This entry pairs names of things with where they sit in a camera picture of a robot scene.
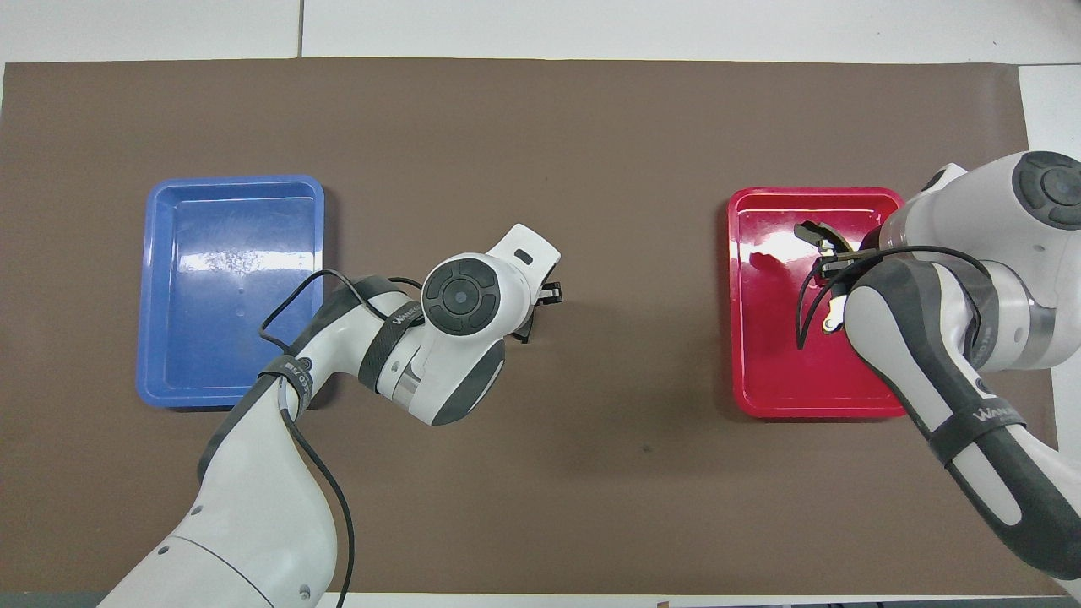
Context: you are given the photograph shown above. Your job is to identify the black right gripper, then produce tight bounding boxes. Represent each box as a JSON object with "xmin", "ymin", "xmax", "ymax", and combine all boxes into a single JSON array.
[{"xmin": 815, "ymin": 247, "xmax": 883, "ymax": 280}]

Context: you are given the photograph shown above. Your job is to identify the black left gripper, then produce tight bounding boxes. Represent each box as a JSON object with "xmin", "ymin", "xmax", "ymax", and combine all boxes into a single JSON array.
[{"xmin": 507, "ymin": 281, "xmax": 563, "ymax": 344}]

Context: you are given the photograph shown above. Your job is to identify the curved brake shoe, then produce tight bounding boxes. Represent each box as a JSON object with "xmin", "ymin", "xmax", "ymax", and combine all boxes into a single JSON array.
[{"xmin": 794, "ymin": 220, "xmax": 847, "ymax": 333}]

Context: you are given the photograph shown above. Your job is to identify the red plastic tray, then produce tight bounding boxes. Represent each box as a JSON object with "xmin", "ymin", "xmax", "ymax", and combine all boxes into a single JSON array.
[{"xmin": 728, "ymin": 187, "xmax": 909, "ymax": 420}]

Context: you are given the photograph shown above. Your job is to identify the brown table mat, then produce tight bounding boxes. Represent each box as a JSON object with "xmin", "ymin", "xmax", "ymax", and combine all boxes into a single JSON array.
[{"xmin": 0, "ymin": 57, "xmax": 1067, "ymax": 596}]

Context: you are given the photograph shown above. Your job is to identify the blue plastic tray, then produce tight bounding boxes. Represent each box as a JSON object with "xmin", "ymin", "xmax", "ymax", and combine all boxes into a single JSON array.
[{"xmin": 136, "ymin": 175, "xmax": 326, "ymax": 410}]

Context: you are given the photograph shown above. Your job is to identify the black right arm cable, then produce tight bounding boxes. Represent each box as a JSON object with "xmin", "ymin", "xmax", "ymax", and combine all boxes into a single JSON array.
[{"xmin": 796, "ymin": 245, "xmax": 993, "ymax": 351}]

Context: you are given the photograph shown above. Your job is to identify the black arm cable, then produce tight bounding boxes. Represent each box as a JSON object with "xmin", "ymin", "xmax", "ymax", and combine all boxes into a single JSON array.
[
  {"xmin": 796, "ymin": 245, "xmax": 993, "ymax": 351},
  {"xmin": 258, "ymin": 269, "xmax": 423, "ymax": 608}
]

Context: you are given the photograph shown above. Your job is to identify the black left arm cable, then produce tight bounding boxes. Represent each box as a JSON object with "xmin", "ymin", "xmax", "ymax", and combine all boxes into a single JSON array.
[{"xmin": 258, "ymin": 269, "xmax": 423, "ymax": 608}]

